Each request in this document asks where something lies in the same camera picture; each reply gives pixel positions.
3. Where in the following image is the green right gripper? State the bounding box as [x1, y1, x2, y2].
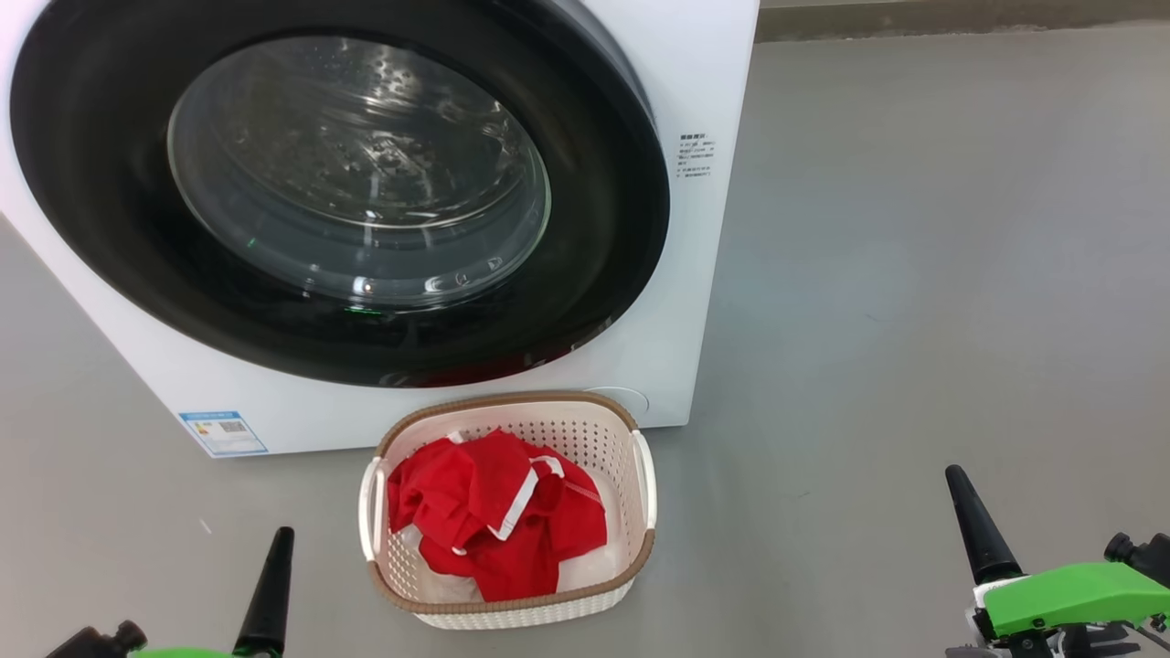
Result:
[945, 464, 1170, 658]

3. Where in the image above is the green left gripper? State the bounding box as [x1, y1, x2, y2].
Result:
[128, 527, 295, 658]

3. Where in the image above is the red garment with white trim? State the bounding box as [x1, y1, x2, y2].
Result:
[387, 429, 609, 603]

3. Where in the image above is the black round washer door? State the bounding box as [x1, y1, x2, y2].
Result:
[9, 0, 671, 388]

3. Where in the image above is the cream basket with brown rim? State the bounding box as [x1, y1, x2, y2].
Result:
[358, 391, 658, 631]

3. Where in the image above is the white front-load washing machine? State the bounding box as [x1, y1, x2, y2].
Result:
[0, 0, 761, 458]

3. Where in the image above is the blue energy label sticker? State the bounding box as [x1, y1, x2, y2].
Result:
[178, 410, 270, 458]

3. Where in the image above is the brown wall baseboard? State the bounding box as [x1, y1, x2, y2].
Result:
[757, 0, 1170, 42]

